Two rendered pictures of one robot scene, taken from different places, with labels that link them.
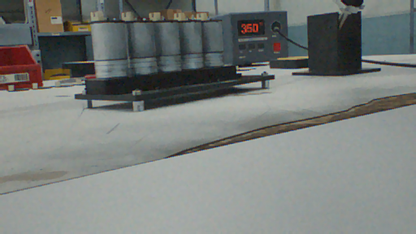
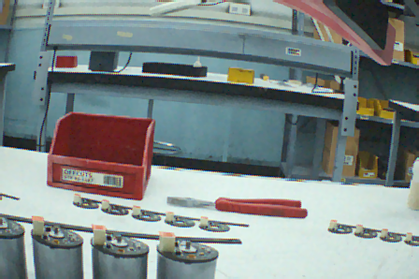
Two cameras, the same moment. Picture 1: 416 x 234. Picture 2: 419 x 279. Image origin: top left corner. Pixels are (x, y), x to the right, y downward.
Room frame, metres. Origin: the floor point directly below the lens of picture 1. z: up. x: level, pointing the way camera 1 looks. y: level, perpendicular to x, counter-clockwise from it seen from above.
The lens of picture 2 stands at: (0.24, -0.16, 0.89)
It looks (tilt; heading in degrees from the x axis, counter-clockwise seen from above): 8 degrees down; 35
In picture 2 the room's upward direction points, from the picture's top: 6 degrees clockwise
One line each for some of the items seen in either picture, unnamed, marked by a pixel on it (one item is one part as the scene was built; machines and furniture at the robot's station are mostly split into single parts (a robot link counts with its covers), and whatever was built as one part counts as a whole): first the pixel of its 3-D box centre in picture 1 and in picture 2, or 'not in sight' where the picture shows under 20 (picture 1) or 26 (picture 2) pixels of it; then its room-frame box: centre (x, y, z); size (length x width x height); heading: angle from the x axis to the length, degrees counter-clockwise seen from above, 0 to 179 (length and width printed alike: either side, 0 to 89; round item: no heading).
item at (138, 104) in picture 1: (184, 89); not in sight; (0.39, 0.01, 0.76); 0.16 x 0.07 x 0.01; 137
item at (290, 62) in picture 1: (297, 62); not in sight; (0.74, -0.15, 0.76); 0.07 x 0.05 x 0.02; 22
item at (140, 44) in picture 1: (139, 53); (6, 274); (0.38, 0.05, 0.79); 0.02 x 0.02 x 0.05
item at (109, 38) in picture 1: (110, 54); not in sight; (0.36, 0.07, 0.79); 0.02 x 0.02 x 0.05
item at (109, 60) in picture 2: not in sight; (104, 60); (2.20, 1.82, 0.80); 0.15 x 0.12 x 0.10; 37
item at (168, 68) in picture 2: not in sight; (174, 69); (2.44, 1.62, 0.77); 0.24 x 0.16 x 0.04; 111
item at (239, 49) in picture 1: (242, 40); not in sight; (0.94, -0.08, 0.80); 0.15 x 0.12 x 0.10; 21
